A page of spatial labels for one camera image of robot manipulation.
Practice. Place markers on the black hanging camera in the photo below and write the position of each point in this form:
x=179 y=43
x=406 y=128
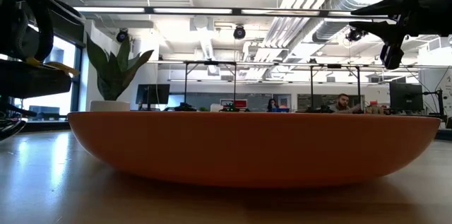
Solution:
x=239 y=32
x=355 y=35
x=122 y=35

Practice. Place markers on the blue laptop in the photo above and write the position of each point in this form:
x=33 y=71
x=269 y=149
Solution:
x=280 y=110

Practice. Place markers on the black workstation frame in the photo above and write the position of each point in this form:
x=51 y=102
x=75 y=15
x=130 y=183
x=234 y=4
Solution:
x=185 y=82
x=311 y=86

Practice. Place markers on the black computer monitor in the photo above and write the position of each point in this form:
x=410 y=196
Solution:
x=406 y=97
x=152 y=94

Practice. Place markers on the black overhead frame beam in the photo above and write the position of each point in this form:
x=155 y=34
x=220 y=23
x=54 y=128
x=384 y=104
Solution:
x=236 y=11

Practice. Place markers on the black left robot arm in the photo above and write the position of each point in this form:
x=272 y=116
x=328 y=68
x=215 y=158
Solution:
x=7 y=5

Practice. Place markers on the green snake plant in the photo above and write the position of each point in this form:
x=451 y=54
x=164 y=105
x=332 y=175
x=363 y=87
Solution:
x=113 y=75

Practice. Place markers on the silver ventilation duct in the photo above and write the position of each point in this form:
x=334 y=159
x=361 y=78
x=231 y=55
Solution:
x=339 y=1

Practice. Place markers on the black background robot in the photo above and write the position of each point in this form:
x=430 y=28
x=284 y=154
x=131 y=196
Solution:
x=185 y=106

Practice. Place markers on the window with black frame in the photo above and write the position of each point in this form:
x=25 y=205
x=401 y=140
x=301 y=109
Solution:
x=60 y=86

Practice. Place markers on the green background robot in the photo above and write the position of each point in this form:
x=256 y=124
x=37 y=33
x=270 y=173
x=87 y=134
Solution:
x=231 y=107

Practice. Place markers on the person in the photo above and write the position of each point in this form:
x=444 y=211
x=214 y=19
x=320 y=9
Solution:
x=272 y=105
x=342 y=103

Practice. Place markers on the orange round plate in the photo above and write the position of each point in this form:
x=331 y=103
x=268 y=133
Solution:
x=254 y=146

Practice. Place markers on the orange bottles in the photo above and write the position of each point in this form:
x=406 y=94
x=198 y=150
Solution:
x=374 y=107

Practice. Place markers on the white plant pot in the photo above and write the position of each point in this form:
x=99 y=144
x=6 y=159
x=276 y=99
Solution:
x=109 y=106

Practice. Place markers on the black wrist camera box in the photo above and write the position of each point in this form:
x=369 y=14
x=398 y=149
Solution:
x=392 y=57

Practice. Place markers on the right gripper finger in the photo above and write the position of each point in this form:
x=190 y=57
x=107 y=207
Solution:
x=385 y=6
x=381 y=30

